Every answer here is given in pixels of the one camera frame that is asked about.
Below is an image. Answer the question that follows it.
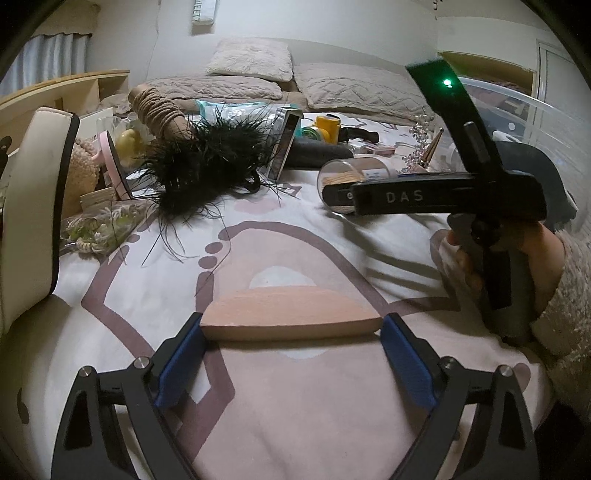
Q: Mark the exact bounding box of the clear plastic storage container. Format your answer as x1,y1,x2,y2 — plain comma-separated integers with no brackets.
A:
455,76,591,222

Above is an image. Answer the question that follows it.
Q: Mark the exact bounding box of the yellow rubber duck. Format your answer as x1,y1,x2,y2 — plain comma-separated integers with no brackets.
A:
115,129,146,168

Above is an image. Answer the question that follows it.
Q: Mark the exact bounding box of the wooden shelf unit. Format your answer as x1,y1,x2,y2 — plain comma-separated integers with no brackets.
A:
0,69,131,139

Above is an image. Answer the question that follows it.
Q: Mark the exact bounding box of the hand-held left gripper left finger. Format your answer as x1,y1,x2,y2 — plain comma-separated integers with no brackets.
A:
51,313,203,480

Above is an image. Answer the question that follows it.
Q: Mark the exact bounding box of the brown rope bundle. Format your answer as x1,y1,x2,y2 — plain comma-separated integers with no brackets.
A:
129,88,190,139

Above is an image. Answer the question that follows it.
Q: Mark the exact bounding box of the clear cotton swab jar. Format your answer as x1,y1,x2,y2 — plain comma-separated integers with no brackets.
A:
318,154,399,216

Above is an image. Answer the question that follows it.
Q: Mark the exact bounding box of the gold cosmetic pen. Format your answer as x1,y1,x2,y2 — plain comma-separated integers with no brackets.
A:
418,129,445,168

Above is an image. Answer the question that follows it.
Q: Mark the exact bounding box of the mirrored box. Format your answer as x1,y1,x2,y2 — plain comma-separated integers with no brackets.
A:
267,108,304,182

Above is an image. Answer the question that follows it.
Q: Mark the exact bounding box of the bunny printed blanket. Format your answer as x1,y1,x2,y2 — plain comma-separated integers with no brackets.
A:
0,111,555,480

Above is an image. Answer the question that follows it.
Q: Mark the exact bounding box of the built-in closet shelves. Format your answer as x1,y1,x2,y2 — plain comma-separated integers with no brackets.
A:
436,51,536,97

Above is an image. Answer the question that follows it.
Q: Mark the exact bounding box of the clear bag of scrunchies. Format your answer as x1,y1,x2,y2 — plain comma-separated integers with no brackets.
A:
60,203,145,257

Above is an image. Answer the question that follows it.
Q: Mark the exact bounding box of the dark cloth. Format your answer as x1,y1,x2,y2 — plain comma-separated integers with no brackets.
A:
496,143,578,222

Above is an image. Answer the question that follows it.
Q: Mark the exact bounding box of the black handled tool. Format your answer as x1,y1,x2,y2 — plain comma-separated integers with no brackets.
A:
339,127,379,144

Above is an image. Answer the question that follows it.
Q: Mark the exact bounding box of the large quilted beige pillow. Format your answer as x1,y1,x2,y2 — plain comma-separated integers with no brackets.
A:
293,63,435,123

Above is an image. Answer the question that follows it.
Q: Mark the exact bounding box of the bead chain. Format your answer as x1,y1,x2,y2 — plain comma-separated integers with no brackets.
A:
401,121,434,175

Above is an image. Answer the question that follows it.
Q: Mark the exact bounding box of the white leather bag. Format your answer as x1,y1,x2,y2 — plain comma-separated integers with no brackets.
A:
0,107,81,333

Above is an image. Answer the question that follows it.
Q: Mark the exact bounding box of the white louvered closet door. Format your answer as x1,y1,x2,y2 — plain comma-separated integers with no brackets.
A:
531,39,585,144

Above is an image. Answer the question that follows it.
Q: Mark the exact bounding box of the dark pouch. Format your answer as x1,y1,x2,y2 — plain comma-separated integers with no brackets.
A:
287,138,357,169

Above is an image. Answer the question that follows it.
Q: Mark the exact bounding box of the beige duvet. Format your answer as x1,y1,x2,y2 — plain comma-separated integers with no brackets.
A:
99,78,324,116

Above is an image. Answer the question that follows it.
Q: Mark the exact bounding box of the yellow cylindrical gadget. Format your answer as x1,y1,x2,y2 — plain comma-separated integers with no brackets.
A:
314,115,343,146

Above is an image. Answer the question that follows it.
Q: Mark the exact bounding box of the wet wipes pack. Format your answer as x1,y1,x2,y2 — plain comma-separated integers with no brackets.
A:
195,98,278,121

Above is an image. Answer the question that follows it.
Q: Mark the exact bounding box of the black feather puff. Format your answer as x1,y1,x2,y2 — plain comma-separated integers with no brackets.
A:
139,113,289,268

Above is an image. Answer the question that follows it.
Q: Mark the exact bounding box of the pink handheld mirror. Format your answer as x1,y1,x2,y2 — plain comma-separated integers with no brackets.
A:
99,130,134,200

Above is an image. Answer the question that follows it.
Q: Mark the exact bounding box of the beige makeup sponge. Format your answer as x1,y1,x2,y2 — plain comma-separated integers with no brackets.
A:
201,286,384,344

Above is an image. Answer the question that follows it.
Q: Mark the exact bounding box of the flat quilted beige pillow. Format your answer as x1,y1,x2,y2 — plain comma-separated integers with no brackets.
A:
139,76,283,101

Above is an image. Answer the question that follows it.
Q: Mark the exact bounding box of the grey curtain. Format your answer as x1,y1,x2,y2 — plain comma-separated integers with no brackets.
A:
0,32,90,88

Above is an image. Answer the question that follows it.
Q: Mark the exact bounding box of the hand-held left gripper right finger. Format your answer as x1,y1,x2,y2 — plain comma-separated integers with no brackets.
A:
382,313,541,480

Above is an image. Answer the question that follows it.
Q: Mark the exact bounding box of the person's right hand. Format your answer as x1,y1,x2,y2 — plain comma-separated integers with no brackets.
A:
445,222,568,320

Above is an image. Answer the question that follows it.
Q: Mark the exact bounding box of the person's right forearm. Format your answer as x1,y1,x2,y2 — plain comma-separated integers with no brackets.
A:
536,233,591,402

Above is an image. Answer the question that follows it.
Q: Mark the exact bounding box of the fluffy beige pillow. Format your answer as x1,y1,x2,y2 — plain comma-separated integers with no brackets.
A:
205,38,294,83

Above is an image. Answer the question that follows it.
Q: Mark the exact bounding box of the brown fluffy slipper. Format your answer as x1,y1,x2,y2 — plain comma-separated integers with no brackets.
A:
65,137,101,217

